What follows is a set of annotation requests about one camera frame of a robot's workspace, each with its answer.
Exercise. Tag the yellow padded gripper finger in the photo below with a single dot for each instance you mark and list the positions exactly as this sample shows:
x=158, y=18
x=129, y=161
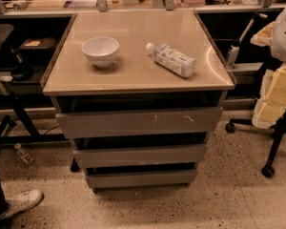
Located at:
x=271, y=105

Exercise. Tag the grey top drawer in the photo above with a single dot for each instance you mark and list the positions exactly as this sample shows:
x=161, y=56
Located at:
x=139, y=122

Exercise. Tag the grey drawer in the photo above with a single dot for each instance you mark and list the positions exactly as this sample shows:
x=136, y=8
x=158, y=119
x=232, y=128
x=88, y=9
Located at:
x=141, y=179
x=140, y=156
x=139, y=122

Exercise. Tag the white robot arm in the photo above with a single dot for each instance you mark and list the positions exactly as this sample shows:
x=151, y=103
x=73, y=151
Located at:
x=274, y=36

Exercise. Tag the grey middle drawer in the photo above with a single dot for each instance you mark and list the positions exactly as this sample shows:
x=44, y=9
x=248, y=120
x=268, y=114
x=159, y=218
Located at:
x=140, y=156

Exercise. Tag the grey drawer cabinet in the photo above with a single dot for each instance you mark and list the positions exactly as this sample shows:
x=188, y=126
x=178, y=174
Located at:
x=134, y=81

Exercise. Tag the grey bottom drawer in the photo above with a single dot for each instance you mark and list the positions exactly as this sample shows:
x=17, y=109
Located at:
x=141, y=179

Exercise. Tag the black office chair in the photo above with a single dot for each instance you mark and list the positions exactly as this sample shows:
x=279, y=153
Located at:
x=259, y=154

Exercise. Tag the white plastic bottle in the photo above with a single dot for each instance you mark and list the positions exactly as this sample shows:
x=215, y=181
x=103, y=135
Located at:
x=172, y=59

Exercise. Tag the white ceramic bowl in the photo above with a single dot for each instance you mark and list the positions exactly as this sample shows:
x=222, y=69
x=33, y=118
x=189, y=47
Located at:
x=101, y=51

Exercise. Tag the black box with label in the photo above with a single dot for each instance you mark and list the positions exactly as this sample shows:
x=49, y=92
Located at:
x=38, y=44

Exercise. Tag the black joystick device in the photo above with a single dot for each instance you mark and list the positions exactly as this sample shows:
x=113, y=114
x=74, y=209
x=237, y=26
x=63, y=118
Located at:
x=21, y=71

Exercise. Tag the plastic bottle on floor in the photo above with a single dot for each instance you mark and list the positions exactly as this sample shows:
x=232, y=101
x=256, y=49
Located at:
x=24, y=154

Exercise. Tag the white sneaker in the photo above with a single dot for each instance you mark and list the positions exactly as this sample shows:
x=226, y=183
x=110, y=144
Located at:
x=21, y=203

